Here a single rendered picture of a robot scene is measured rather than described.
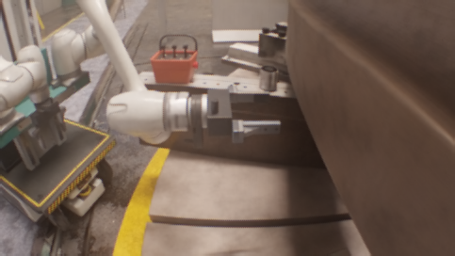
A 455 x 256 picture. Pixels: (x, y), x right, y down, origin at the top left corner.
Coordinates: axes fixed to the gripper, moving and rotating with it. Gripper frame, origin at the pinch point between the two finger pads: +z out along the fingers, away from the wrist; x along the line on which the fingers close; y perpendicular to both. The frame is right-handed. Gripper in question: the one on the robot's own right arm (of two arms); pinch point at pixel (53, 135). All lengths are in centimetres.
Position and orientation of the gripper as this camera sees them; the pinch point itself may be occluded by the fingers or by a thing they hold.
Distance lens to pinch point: 119.1
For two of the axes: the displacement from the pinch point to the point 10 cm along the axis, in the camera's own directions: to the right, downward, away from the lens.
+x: -3.5, 5.3, -7.8
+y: -9.4, -2.1, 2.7
